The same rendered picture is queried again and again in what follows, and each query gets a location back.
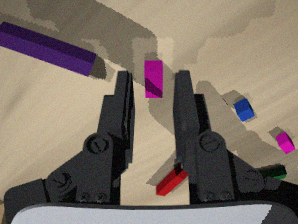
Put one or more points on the small blue block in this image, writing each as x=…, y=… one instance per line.
x=244, y=109

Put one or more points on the magenta rod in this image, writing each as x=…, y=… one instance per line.
x=153, y=72
x=285, y=142

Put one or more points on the purple rod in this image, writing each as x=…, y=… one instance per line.
x=46, y=48

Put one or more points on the green rod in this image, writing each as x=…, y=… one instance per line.
x=279, y=173

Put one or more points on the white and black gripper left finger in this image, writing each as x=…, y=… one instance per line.
x=93, y=176

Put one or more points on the red rod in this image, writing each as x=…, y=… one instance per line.
x=176, y=176

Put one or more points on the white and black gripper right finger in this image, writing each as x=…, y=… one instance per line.
x=215, y=173

